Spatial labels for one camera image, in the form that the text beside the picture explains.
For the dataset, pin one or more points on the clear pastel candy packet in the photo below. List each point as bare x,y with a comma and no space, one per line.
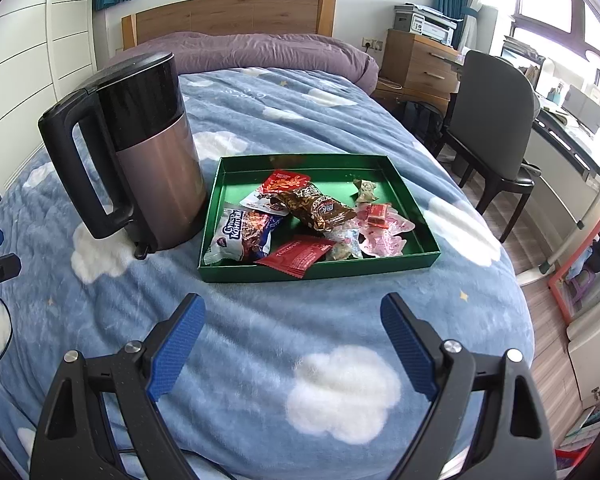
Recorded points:
344,245

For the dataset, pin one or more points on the white wardrobe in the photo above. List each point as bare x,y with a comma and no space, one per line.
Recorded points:
30,50

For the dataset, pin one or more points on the brown snack packet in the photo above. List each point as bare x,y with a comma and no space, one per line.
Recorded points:
315,207

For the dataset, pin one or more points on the pink cartoon shaped packet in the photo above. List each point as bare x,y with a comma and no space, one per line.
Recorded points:
387,240

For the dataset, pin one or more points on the red frame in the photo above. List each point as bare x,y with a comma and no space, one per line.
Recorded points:
560,290

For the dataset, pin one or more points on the long red snack packet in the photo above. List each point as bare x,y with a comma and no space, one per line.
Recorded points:
282,182

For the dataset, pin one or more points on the black and bronze electric kettle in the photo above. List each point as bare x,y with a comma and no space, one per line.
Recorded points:
155,160

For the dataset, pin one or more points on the small red candy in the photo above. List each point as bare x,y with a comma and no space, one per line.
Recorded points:
379,212

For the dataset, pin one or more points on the wooden headboard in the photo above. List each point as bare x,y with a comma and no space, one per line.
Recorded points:
230,17

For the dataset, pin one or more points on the blue and white snack packet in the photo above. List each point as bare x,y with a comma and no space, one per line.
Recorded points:
240,237

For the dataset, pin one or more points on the black backpack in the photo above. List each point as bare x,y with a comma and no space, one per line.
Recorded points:
425,122

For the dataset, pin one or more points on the green shallow box tray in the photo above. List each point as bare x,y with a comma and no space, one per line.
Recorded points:
330,170

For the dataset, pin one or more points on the purple pillow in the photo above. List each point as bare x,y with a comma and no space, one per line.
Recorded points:
260,52

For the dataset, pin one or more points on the white desk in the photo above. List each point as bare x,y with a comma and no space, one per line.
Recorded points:
575,145

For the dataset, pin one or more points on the wooden drawer cabinet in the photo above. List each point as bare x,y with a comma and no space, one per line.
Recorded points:
415,65

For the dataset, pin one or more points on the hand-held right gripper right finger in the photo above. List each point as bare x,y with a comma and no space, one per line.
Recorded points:
410,350

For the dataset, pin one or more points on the grey printer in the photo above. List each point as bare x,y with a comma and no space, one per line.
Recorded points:
430,22

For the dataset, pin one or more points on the grey chair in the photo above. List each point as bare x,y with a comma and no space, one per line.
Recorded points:
490,110

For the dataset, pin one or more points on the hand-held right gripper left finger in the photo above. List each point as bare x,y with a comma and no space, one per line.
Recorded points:
175,350

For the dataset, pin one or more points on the small green candy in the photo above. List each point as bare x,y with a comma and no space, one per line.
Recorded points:
365,191

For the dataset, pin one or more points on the dark red sachet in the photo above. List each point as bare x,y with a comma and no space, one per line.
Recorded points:
295,255

